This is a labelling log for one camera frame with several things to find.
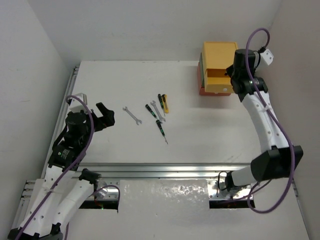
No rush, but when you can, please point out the yellow drawer box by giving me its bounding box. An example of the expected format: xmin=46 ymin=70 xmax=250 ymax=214
xmin=201 ymin=41 xmax=238 ymax=94

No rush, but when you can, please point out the yellow utility knife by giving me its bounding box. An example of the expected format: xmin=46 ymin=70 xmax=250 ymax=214
xmin=161 ymin=94 xmax=170 ymax=114

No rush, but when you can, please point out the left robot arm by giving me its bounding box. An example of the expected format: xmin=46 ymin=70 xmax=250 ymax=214
xmin=7 ymin=102 xmax=115 ymax=240

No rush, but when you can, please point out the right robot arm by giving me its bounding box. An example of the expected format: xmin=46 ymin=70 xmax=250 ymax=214
xmin=217 ymin=49 xmax=304 ymax=192

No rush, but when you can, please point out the silver open-end wrench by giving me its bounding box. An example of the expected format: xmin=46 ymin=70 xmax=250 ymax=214
xmin=122 ymin=106 xmax=142 ymax=125

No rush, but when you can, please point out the red drawer box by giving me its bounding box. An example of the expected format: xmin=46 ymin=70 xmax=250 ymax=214
xmin=197 ymin=63 xmax=231 ymax=96

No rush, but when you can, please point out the green black screwdriver left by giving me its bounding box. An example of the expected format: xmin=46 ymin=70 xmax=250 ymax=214
xmin=145 ymin=104 xmax=157 ymax=119

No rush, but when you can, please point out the green black screwdriver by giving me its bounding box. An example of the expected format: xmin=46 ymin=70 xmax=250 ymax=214
xmin=145 ymin=104 xmax=157 ymax=119
xmin=157 ymin=93 xmax=166 ymax=116
xmin=156 ymin=120 xmax=169 ymax=144

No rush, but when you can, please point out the green drawer box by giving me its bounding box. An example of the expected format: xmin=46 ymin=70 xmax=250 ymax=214
xmin=198 ymin=53 xmax=205 ymax=88

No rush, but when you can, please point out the green black screwdriver near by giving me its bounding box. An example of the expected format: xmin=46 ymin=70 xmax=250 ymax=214
xmin=156 ymin=120 xmax=169 ymax=144

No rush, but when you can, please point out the silver combination wrench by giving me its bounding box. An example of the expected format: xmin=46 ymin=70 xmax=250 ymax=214
xmin=150 ymin=100 xmax=166 ymax=123

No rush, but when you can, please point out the green black screwdriver far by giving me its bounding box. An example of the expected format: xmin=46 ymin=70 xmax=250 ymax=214
xmin=157 ymin=93 xmax=166 ymax=116

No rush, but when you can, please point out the white front cover panel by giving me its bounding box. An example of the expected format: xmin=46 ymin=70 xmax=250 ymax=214
xmin=67 ymin=180 xmax=309 ymax=240

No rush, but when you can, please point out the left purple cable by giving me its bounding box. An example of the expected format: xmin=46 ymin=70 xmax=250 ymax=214
xmin=12 ymin=94 xmax=121 ymax=240

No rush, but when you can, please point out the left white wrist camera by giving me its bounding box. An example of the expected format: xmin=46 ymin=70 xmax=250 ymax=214
xmin=67 ymin=93 xmax=88 ymax=113

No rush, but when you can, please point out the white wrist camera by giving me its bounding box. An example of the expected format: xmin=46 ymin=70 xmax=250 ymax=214
xmin=259 ymin=48 xmax=274 ymax=67
xmin=67 ymin=93 xmax=88 ymax=113

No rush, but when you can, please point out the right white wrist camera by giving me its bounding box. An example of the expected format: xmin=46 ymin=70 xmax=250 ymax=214
xmin=259 ymin=48 xmax=274 ymax=67

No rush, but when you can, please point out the aluminium rail frame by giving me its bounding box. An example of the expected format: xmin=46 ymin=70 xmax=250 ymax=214
xmin=18 ymin=65 xmax=300 ymax=208

